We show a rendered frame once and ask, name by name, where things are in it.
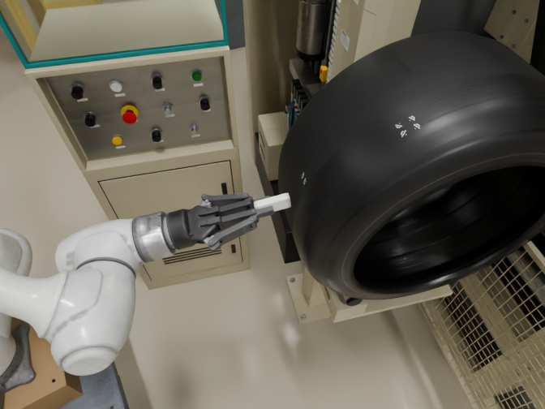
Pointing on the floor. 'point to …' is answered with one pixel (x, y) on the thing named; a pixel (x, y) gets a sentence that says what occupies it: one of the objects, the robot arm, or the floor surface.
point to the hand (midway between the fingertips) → (272, 204)
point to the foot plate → (304, 313)
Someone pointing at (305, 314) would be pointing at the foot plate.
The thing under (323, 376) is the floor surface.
